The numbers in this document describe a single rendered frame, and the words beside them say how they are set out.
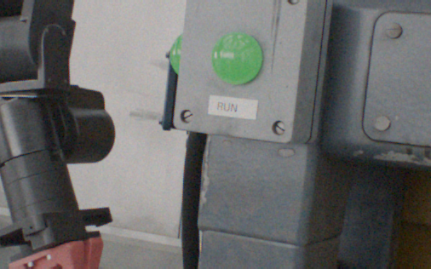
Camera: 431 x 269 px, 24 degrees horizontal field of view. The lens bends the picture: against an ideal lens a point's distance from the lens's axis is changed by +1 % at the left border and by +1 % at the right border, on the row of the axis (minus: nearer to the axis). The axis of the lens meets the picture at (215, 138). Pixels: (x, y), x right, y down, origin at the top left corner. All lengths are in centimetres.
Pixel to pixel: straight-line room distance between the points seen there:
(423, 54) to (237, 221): 15
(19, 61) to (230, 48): 34
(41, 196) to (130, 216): 574
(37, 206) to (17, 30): 15
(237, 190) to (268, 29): 11
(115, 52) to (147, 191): 95
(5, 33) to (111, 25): 581
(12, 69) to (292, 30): 37
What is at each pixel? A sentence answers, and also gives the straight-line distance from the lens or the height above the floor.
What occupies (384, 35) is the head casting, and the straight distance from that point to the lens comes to 60.
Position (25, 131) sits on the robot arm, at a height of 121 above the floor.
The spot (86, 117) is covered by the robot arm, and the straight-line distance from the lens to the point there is 92.
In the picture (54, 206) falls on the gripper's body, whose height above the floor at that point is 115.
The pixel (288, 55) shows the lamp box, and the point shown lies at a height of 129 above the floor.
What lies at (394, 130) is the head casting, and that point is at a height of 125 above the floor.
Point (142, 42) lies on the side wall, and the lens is 655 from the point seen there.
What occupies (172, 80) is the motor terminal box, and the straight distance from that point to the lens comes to 108.
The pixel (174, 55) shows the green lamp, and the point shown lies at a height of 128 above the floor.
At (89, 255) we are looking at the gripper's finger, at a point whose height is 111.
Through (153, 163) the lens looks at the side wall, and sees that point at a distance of 649.
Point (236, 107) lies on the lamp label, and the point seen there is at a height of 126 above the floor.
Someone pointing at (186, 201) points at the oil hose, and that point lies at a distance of 66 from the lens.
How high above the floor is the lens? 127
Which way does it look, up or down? 3 degrees down
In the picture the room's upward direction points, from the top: 6 degrees clockwise
